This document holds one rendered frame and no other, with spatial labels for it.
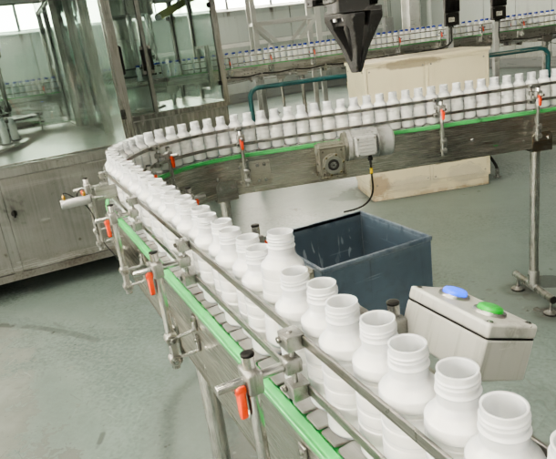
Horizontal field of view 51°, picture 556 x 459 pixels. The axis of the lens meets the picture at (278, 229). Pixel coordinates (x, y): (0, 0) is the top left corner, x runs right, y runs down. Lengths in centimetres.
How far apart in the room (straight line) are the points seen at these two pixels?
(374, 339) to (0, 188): 369
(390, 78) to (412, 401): 456
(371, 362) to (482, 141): 230
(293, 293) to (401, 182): 449
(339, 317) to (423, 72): 456
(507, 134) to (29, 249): 303
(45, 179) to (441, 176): 325
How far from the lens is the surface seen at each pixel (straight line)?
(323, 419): 75
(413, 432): 54
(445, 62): 520
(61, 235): 421
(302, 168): 260
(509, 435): 48
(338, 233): 167
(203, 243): 104
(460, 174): 539
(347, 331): 65
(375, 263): 138
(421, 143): 273
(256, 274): 84
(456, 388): 51
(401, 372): 56
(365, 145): 247
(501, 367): 72
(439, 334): 74
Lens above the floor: 145
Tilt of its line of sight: 18 degrees down
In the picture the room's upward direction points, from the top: 8 degrees counter-clockwise
